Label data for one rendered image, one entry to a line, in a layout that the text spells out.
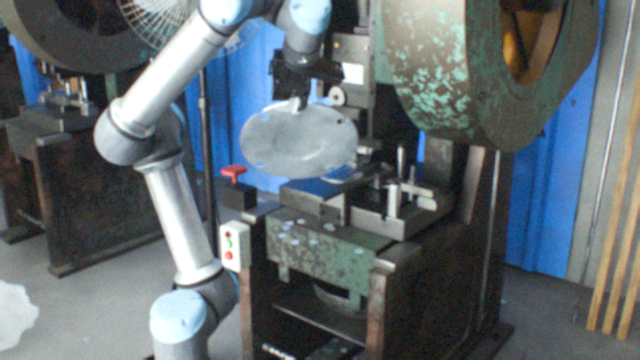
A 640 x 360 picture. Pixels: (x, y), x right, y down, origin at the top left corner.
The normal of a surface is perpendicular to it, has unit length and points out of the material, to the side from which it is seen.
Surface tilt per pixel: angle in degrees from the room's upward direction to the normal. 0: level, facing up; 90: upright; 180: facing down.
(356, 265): 90
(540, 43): 54
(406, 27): 103
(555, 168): 90
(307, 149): 124
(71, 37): 90
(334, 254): 90
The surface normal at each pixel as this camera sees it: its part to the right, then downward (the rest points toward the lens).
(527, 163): -0.62, 0.26
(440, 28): -0.61, 0.47
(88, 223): 0.76, 0.22
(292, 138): 0.04, 0.81
